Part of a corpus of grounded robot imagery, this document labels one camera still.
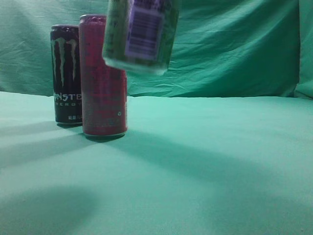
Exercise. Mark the green cloth backdrop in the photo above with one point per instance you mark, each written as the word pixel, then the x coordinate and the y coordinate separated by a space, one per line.
pixel 223 48

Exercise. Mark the light green energy drink can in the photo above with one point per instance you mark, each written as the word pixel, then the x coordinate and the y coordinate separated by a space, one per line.
pixel 139 35

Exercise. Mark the black Monster energy can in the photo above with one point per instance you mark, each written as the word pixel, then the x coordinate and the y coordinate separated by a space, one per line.
pixel 64 41

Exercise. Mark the green table cloth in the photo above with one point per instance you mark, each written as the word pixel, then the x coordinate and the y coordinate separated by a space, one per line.
pixel 186 166

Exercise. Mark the pink energy drink can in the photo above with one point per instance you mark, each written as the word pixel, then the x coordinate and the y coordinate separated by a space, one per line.
pixel 104 89

